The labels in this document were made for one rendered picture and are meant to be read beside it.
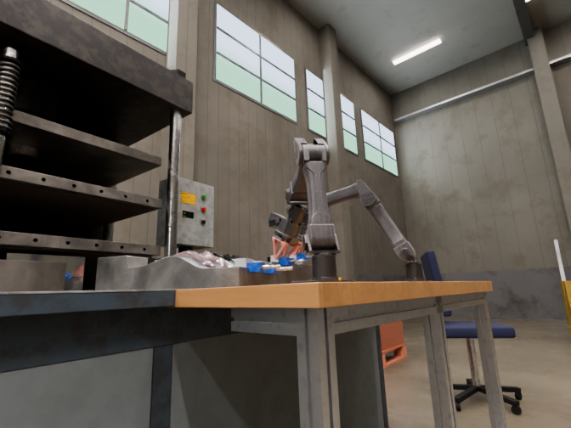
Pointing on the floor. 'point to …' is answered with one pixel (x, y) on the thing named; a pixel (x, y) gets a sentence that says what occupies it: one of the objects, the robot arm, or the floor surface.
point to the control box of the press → (189, 216)
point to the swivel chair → (462, 329)
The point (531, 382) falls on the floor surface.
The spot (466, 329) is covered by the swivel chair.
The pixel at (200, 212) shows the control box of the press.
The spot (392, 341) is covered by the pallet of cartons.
